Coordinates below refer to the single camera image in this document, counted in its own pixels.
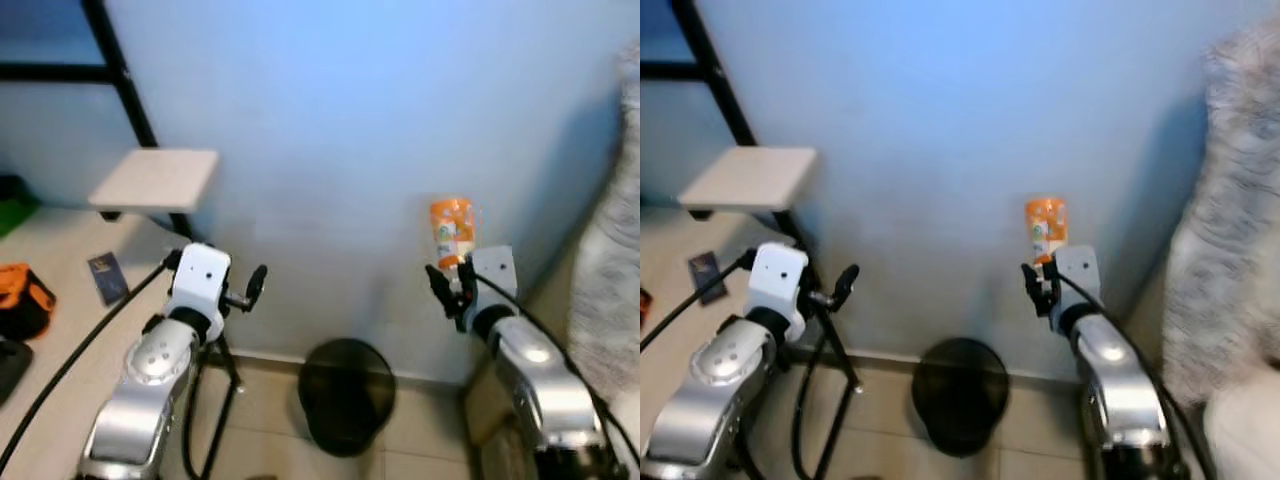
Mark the grey fuzzy blanket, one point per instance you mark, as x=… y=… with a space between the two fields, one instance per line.
x=1230 y=200
x=610 y=250

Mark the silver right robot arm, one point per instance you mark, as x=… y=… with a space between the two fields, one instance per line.
x=545 y=390
x=1125 y=390

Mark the flat black object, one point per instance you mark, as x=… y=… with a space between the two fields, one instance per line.
x=10 y=370

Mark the black metal frame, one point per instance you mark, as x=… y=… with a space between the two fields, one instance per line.
x=120 y=75
x=715 y=70

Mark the orange labelled bottle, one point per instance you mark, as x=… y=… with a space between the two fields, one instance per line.
x=452 y=225
x=1046 y=225

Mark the green and black object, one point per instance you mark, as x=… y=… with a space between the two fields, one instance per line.
x=12 y=215

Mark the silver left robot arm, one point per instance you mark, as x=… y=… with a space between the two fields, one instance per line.
x=140 y=390
x=715 y=380

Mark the orange and black bag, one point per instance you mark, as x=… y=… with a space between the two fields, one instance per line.
x=645 y=305
x=20 y=295

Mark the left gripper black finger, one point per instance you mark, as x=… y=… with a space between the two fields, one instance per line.
x=257 y=283
x=846 y=282

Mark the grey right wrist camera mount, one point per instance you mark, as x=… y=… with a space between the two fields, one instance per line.
x=495 y=270
x=1078 y=268

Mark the beige shelf board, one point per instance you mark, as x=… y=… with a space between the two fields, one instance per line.
x=155 y=180
x=750 y=178

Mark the white bedding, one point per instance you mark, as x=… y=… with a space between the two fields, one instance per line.
x=1245 y=430

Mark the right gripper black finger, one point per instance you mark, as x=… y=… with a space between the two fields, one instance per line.
x=465 y=280
x=1053 y=278
x=1032 y=288
x=440 y=290

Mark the dark blue card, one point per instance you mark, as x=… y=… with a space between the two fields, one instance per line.
x=707 y=278
x=108 y=280

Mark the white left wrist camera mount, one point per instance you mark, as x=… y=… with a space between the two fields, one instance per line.
x=778 y=270
x=200 y=270

